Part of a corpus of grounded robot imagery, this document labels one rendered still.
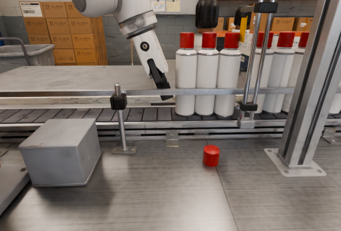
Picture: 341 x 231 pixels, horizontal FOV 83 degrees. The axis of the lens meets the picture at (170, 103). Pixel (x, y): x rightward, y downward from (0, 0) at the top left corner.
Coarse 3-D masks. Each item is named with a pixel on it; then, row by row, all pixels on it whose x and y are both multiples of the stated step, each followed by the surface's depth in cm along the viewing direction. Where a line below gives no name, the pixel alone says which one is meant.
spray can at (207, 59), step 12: (204, 36) 44; (216, 36) 44; (204, 48) 45; (204, 60) 45; (216, 60) 45; (204, 72) 46; (216, 72) 47; (204, 84) 47; (204, 96) 48; (204, 108) 49
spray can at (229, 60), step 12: (228, 36) 43; (228, 48) 44; (228, 60) 44; (240, 60) 45; (228, 72) 45; (216, 84) 49; (228, 84) 46; (216, 96) 50; (228, 96) 48; (216, 108) 50; (228, 108) 49
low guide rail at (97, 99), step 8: (56, 96) 54; (64, 96) 54; (72, 96) 54; (80, 96) 54; (88, 96) 54; (96, 96) 54; (104, 96) 54; (128, 96) 54; (136, 96) 54; (144, 96) 54; (152, 96) 54; (240, 96) 55; (0, 104) 53; (8, 104) 54; (16, 104) 54; (24, 104) 54; (32, 104) 54; (40, 104) 54
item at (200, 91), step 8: (152, 88) 46; (160, 88) 46; (168, 88) 46; (176, 88) 46; (184, 88) 46; (192, 88) 46; (200, 88) 46; (208, 88) 46; (216, 88) 46; (224, 88) 46; (232, 88) 46; (240, 88) 46; (264, 88) 46; (272, 88) 46; (280, 88) 46; (288, 88) 46; (0, 96) 44; (8, 96) 44; (16, 96) 44; (24, 96) 44; (32, 96) 45; (40, 96) 45; (48, 96) 45
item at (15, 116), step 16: (0, 112) 53; (16, 112) 53; (32, 112) 53; (48, 112) 53; (64, 112) 53; (80, 112) 53; (96, 112) 53; (112, 112) 53; (128, 112) 53; (144, 112) 53; (160, 112) 53; (240, 112) 53
